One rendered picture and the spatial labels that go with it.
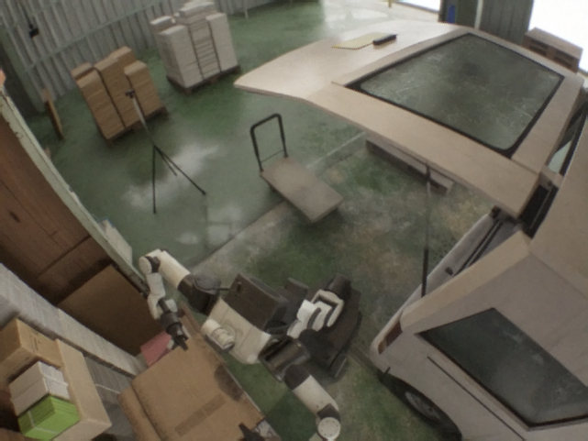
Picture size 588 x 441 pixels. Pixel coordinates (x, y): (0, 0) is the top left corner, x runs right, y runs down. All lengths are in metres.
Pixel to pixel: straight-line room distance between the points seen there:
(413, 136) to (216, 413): 1.19
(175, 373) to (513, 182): 1.37
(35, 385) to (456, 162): 1.64
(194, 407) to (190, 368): 0.17
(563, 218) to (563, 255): 0.09
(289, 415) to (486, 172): 2.01
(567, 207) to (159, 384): 1.53
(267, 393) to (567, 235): 2.12
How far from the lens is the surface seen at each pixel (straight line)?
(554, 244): 0.80
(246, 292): 1.19
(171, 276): 1.36
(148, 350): 2.30
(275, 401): 2.42
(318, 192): 2.99
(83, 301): 2.11
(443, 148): 0.90
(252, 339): 1.18
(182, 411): 1.40
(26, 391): 1.53
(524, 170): 0.93
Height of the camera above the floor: 2.37
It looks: 51 degrees down
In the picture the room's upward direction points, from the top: 10 degrees counter-clockwise
